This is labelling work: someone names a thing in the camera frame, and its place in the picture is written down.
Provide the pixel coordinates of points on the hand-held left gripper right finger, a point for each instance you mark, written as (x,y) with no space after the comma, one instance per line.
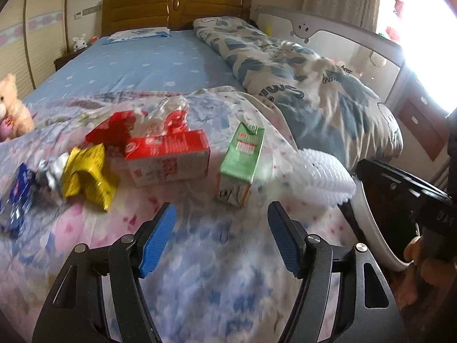
(285,239)

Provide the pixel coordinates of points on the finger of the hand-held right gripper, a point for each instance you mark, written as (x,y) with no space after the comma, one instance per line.
(392,180)

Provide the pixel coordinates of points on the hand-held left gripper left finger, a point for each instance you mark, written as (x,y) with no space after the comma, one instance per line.
(157,243)

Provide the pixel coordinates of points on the white foam fruit net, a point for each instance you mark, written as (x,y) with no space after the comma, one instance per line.
(317,175)

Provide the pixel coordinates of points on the yellow snack packet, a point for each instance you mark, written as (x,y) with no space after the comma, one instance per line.
(89,171)

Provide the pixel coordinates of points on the person's right hand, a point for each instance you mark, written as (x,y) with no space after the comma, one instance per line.
(433,273)

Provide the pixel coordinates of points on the brown wooden dresser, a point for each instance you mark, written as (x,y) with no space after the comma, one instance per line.
(421,121)

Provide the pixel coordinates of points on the floral blanket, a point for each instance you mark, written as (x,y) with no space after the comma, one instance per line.
(214,275)

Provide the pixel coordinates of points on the red and white milk carton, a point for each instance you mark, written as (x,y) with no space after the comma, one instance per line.
(167,157)

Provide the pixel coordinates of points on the green milk carton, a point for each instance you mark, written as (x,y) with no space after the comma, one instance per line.
(241,157)

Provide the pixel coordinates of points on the silver foil wrapper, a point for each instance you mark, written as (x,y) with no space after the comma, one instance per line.
(51,175)

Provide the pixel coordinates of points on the clear crumpled plastic wrapper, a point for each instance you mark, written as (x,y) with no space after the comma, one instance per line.
(164,114)

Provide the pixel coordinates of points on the blue snack packet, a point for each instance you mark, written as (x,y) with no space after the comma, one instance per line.
(18,200)

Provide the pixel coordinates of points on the blue patterned quilt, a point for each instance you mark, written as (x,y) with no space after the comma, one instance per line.
(285,78)

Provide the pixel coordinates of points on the bed with blue sheet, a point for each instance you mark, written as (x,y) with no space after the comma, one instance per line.
(142,64)

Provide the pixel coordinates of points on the beige teddy bear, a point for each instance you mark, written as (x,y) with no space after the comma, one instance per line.
(16,110)

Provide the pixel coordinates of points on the dark wooden nightstand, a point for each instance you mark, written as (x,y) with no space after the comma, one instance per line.
(66,59)

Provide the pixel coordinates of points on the blue and white pillow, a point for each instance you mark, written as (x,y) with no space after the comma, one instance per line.
(135,35)

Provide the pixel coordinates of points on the white bunny toy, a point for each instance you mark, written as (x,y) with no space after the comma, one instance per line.
(80,43)

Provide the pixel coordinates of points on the wooden headboard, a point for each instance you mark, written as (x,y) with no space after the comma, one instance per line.
(142,10)

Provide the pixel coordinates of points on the beige sliding wardrobe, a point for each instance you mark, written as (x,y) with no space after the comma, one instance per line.
(21,25)

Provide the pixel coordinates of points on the white cartoon bed rail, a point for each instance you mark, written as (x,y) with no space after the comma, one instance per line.
(339,39)

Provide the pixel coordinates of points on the white wall switch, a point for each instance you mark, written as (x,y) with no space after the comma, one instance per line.
(77,16)

